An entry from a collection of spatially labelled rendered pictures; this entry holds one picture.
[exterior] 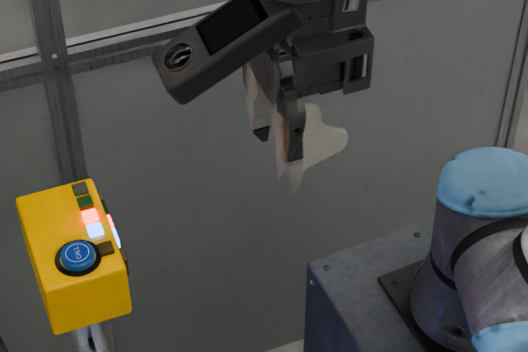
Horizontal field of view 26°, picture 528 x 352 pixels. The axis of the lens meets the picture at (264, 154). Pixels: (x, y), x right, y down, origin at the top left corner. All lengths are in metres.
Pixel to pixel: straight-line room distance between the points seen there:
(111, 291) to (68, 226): 0.10
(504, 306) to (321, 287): 0.34
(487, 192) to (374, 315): 0.26
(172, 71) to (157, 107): 1.03
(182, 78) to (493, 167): 0.50
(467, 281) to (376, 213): 1.12
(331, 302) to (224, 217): 0.74
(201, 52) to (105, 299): 0.60
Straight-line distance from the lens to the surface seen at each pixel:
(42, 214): 1.43
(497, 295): 1.16
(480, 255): 1.20
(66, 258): 1.37
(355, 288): 1.43
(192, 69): 0.85
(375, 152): 2.17
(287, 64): 0.86
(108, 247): 1.38
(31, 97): 1.80
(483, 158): 1.27
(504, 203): 1.21
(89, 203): 1.43
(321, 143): 0.93
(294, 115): 0.88
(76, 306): 1.39
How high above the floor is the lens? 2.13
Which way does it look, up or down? 46 degrees down
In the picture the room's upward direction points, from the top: straight up
